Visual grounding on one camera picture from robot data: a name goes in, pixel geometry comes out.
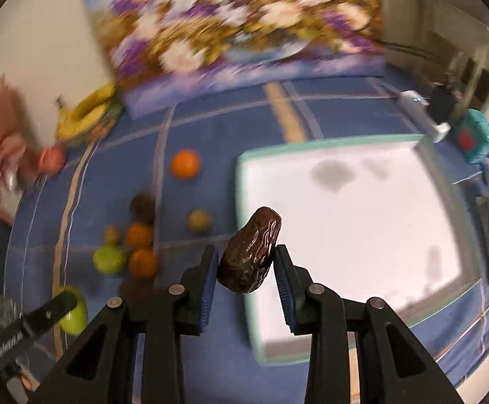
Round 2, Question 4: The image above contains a white tray with green rim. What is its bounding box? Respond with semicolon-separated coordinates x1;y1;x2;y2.
233;133;484;367

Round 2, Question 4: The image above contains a green apple fruit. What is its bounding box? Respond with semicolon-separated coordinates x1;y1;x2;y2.
56;285;88;336

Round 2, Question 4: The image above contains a dark brown dried date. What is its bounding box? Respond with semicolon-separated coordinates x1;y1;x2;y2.
217;206;282;294

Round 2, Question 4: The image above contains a yellow banana bunch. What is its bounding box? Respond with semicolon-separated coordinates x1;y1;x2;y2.
55;84;118;143

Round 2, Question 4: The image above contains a floral canvas painting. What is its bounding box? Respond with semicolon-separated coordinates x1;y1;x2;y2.
83;0;384;119

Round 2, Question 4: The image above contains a small yellow-green longan fruit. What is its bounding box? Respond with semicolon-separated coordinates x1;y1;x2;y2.
188;209;211;233

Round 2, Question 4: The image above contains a black power adapter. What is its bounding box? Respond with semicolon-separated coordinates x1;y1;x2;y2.
426;82;458;125

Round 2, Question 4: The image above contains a small olive fruit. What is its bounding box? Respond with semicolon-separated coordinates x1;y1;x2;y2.
104;225;122;245

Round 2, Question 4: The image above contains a white power strip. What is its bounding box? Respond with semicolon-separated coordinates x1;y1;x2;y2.
397;90;451;143

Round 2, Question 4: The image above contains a pink flower bouquet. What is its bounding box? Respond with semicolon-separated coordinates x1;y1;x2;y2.
0;75;39;224

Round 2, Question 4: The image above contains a teal toy box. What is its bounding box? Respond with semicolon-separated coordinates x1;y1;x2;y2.
455;108;489;164

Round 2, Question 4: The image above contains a green jujube fruit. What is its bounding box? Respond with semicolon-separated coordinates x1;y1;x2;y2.
93;245;128;274

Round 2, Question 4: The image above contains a red apple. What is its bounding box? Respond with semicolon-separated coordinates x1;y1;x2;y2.
38;145;66;176

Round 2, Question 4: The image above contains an orange tangerine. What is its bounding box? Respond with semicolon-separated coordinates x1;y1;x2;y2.
125;222;154;251
170;149;202;180
129;248;159;279

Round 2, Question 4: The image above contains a blue plaid tablecloth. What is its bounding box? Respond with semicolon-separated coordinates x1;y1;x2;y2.
2;67;489;403

